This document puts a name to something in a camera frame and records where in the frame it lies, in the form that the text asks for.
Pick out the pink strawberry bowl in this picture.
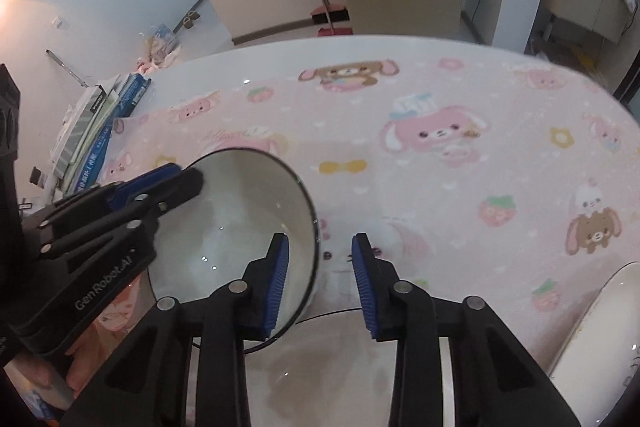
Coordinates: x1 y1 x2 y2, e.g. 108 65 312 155
94 274 153 333

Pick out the pink cartoon tablecloth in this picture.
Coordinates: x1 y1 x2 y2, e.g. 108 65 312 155
101 50 639 361

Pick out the white plate with life text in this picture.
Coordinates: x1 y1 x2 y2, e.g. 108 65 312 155
184 308 457 427

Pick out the white plate with cartoon animals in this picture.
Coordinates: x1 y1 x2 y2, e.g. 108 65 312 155
550 262 639 426

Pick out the stack of books and boxes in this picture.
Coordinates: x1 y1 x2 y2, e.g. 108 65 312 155
46 74 151 195

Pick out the white mop handle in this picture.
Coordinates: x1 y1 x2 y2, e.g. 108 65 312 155
46 49 90 89

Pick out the person's left hand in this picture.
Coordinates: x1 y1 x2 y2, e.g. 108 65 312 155
13 324 108 398

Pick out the white bowl with dark rim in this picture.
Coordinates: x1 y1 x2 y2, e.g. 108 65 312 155
148 148 320 339

